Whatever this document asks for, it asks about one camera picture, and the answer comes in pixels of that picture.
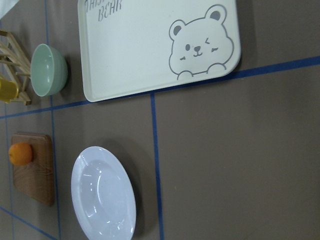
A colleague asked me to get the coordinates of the yellow mug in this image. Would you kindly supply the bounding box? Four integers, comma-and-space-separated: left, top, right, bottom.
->
0, 78, 19, 103

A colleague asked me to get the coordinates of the wooden dish rack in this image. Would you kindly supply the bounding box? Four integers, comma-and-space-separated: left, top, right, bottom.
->
0, 29, 32, 106

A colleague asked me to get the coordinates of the orange fruit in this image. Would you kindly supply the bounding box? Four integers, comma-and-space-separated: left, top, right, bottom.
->
8, 142, 33, 166

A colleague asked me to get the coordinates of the cream bear tray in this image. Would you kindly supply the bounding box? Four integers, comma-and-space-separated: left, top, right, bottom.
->
77, 0, 241, 102

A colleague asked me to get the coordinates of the green bowl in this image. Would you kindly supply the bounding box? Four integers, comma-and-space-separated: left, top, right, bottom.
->
30, 43, 68, 97

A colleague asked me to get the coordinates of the white plate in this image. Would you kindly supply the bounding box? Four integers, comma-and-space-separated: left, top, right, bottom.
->
71, 146, 137, 240

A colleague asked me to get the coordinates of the brown wooden tray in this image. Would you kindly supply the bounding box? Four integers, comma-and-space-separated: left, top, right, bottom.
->
11, 133, 55, 206

